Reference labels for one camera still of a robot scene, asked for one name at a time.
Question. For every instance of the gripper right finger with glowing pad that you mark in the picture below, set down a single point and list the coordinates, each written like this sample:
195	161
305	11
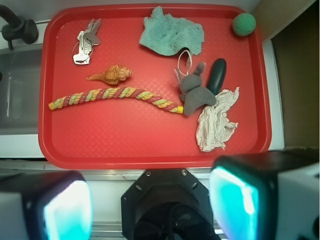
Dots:
273	195

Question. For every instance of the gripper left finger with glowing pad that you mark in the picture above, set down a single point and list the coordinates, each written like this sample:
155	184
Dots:
45	206

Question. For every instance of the blue terry cloth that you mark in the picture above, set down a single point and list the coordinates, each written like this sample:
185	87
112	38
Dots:
167	35

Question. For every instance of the crumpled white paper towel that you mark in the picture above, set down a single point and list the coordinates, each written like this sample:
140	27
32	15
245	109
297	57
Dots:
214	127

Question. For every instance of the grey plush toy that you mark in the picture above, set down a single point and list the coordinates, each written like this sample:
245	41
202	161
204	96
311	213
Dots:
193	94

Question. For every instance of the red plastic tray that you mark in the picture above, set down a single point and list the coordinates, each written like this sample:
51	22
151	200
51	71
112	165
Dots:
132	134

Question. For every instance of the dark green smooth stone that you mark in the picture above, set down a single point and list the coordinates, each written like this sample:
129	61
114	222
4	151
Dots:
217	76

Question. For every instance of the orange conch shell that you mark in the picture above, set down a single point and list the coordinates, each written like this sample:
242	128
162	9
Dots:
112	76

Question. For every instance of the bunch of silver keys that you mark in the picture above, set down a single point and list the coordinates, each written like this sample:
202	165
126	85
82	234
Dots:
87	39

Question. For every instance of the green knitted ball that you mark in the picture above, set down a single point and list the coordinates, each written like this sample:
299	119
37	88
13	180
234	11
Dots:
244	24

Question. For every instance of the black sink faucet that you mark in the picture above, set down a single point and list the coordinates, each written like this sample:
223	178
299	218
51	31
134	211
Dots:
17	28

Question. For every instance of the multicolour twisted rope toy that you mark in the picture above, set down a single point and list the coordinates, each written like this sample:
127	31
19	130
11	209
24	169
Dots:
116	93

